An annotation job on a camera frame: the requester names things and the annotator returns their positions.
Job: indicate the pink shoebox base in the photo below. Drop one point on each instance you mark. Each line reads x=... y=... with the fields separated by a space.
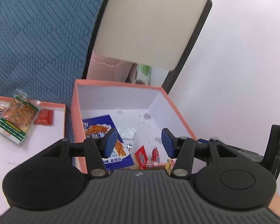
x=144 y=109

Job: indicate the green clear pickle snack packet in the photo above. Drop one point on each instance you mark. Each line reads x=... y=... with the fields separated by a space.
x=18 y=118

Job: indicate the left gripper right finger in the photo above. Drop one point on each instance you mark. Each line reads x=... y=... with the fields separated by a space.
x=180 y=148

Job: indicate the dark red sachet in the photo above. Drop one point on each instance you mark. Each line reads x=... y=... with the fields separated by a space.
x=45 y=117

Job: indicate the white beef snack packet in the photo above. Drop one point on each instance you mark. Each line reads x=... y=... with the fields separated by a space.
x=129 y=137

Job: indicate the blue white snack packet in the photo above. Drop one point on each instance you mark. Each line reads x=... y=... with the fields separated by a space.
x=114 y=153

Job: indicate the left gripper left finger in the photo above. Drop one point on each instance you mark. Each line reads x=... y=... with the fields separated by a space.
x=95 y=149

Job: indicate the blue quilted chair cover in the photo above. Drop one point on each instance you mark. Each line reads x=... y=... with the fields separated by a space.
x=44 y=46

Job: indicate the pink quilted bundle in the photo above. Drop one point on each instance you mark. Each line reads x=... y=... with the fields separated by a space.
x=108 y=69

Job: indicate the red clear tofu snack packet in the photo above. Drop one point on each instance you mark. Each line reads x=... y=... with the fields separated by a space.
x=146 y=163

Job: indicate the pink shoebox lid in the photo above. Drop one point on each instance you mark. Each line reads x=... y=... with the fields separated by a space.
x=39 y=138

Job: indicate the red sausage stick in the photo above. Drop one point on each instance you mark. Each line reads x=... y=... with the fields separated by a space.
x=155 y=155

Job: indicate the green patterned bag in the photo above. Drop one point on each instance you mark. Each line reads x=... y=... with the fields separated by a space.
x=143 y=74

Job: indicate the person's right hand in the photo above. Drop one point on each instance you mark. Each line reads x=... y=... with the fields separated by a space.
x=274 y=206

